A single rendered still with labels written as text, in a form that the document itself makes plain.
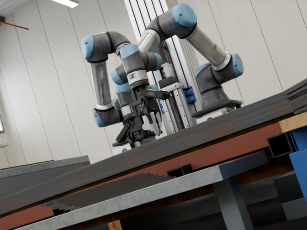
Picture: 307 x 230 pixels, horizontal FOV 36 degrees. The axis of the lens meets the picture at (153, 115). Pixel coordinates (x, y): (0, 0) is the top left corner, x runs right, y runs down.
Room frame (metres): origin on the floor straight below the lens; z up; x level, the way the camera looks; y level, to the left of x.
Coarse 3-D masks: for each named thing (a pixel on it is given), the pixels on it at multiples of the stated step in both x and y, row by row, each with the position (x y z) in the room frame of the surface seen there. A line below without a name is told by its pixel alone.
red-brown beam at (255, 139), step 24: (216, 144) 1.23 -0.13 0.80; (240, 144) 1.20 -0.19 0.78; (264, 144) 1.17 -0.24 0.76; (144, 168) 1.36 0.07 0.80; (168, 168) 1.31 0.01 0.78; (192, 168) 1.28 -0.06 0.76; (72, 192) 1.54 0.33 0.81; (0, 216) 1.74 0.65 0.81; (24, 216) 1.63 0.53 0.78; (48, 216) 1.57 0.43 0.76
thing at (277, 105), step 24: (216, 120) 1.22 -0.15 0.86; (240, 120) 1.19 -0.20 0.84; (264, 120) 1.16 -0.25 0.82; (144, 144) 1.34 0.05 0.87; (168, 144) 1.30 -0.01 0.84; (192, 144) 1.26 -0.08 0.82; (96, 168) 1.44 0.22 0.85; (120, 168) 1.40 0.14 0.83; (24, 192) 1.61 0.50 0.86; (48, 192) 1.56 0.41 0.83
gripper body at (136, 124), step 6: (132, 120) 2.09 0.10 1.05; (138, 120) 2.06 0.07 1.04; (132, 126) 2.08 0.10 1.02; (138, 126) 2.04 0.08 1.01; (132, 132) 2.07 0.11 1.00; (138, 132) 2.05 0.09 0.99; (144, 132) 2.07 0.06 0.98; (150, 132) 2.09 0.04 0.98; (132, 138) 2.07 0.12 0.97; (138, 138) 2.06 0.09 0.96; (144, 138) 2.11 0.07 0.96
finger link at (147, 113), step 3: (144, 105) 1.70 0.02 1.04; (144, 108) 1.71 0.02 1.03; (147, 108) 1.71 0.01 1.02; (144, 111) 1.71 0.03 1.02; (147, 111) 1.70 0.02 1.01; (150, 111) 1.72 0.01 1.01; (147, 114) 1.70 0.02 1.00; (147, 117) 1.71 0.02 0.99; (150, 117) 1.71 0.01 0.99; (150, 120) 1.71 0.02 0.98; (150, 123) 1.72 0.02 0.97
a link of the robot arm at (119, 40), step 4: (112, 32) 2.34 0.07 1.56; (116, 32) 2.35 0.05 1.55; (112, 36) 2.32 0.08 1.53; (116, 36) 2.33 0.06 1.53; (120, 36) 2.34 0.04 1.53; (124, 36) 2.36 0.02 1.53; (112, 40) 2.32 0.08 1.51; (116, 40) 2.33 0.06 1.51; (120, 40) 2.33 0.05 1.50; (124, 40) 2.33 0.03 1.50; (128, 40) 2.35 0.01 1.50; (116, 44) 2.33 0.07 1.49; (120, 44) 2.32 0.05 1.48; (124, 44) 2.32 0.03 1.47; (128, 44) 2.33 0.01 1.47; (116, 48) 2.33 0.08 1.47; (120, 48) 2.32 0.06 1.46; (116, 52) 2.34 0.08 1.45; (120, 56) 2.32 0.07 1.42; (152, 84) 2.22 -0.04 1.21; (148, 88) 2.19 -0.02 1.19; (152, 88) 2.20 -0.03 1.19; (156, 88) 2.20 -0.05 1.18
